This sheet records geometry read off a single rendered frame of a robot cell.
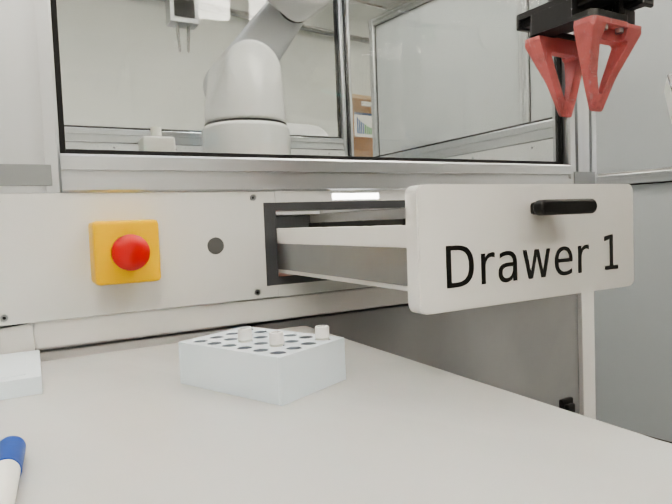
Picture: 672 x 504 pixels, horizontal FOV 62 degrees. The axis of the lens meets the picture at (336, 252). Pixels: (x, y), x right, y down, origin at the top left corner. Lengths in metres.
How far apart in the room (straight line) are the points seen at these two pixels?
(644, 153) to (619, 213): 1.74
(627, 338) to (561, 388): 1.30
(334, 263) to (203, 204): 0.20
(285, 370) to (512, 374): 0.69
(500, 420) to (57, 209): 0.53
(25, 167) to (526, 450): 0.58
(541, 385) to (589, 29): 0.74
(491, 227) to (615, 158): 1.94
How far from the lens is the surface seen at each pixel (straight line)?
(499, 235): 0.53
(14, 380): 0.56
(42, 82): 0.74
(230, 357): 0.48
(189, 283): 0.74
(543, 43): 0.59
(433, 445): 0.37
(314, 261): 0.68
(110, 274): 0.68
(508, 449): 0.37
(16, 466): 0.37
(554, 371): 1.17
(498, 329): 1.05
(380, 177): 0.87
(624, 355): 2.50
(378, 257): 0.55
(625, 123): 2.45
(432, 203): 0.48
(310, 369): 0.47
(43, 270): 0.72
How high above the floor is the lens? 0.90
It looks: 3 degrees down
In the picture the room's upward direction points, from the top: 2 degrees counter-clockwise
